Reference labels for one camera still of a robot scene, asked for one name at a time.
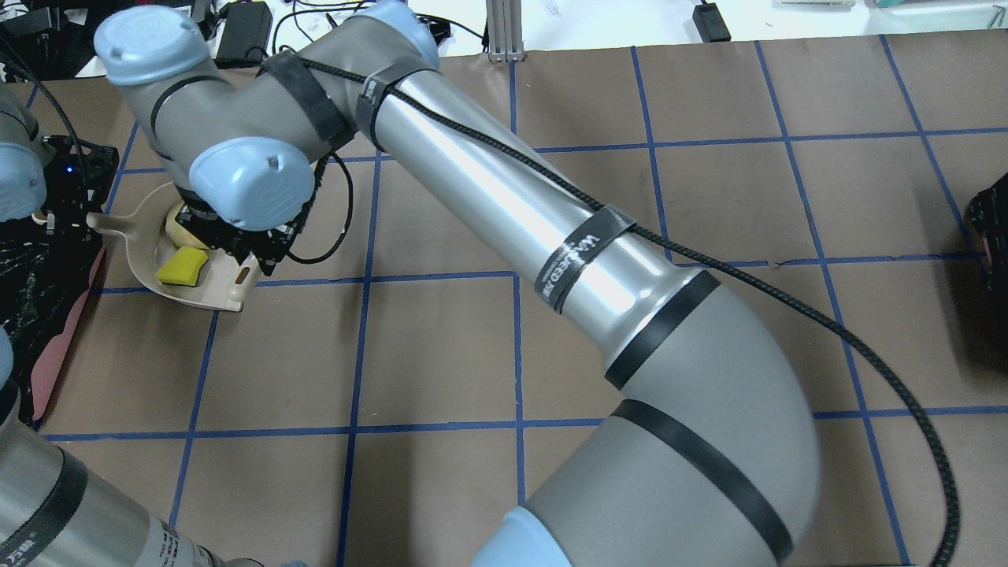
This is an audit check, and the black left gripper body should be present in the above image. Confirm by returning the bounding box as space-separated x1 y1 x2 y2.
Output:
35 135 119 237

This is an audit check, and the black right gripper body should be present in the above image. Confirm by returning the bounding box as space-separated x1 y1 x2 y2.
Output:
174 201 313 276

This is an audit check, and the beige plastic dustpan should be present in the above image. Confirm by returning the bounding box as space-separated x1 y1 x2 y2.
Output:
87 183 263 312

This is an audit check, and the yellow wedge trash piece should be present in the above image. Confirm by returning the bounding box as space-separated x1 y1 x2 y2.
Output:
155 247 209 287

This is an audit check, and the pale curved peel trash piece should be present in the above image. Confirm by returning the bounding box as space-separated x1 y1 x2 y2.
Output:
165 201 211 249

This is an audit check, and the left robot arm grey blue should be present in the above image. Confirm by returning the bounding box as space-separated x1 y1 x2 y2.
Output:
2 87 224 566

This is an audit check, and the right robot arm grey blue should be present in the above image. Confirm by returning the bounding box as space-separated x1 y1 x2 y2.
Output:
94 1 821 566

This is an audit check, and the black lined trash bin left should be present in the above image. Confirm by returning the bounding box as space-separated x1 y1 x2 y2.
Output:
1 219 103 426

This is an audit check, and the black trash bin right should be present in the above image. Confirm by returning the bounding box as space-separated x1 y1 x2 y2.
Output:
967 173 1007 295

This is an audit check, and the black power adapter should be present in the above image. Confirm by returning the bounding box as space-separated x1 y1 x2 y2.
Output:
213 1 272 69

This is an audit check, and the black adapter top right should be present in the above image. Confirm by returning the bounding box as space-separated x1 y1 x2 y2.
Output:
691 1 732 43

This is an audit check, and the aluminium frame post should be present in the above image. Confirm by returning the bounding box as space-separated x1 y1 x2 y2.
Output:
485 0 526 62

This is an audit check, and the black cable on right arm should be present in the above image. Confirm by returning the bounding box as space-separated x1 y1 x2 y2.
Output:
277 54 963 567

